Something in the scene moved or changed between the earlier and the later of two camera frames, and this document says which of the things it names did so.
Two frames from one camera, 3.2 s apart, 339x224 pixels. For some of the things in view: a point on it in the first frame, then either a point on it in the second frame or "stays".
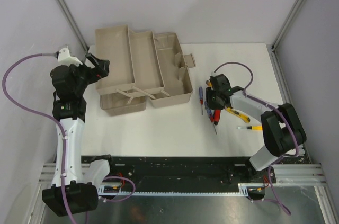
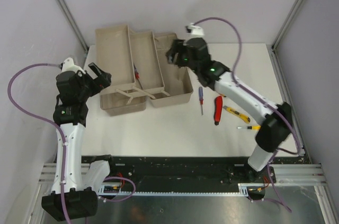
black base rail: (171, 169) stays
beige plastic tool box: (133, 66) stays
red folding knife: (217, 116) stays
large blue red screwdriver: (211, 114) → (137, 76)
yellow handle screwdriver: (254, 127) stays
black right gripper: (209, 92) → (179, 46)
